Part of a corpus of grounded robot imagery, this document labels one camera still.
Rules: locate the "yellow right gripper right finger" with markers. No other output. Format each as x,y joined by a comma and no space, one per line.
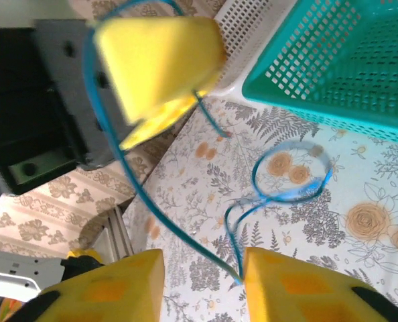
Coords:
303,292

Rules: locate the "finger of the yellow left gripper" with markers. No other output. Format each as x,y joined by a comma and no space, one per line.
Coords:
158,57
158,120

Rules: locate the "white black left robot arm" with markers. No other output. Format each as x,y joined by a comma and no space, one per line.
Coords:
8,271

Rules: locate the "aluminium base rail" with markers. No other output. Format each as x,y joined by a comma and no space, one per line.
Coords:
117,234

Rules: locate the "white plastic basket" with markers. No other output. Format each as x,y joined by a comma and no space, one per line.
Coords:
246,27

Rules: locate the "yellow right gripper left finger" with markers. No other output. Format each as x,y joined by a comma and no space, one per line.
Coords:
118,292

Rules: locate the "floral tablecloth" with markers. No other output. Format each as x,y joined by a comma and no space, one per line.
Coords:
199,188

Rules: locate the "teal plastic basket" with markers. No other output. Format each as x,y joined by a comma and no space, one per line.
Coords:
336,50

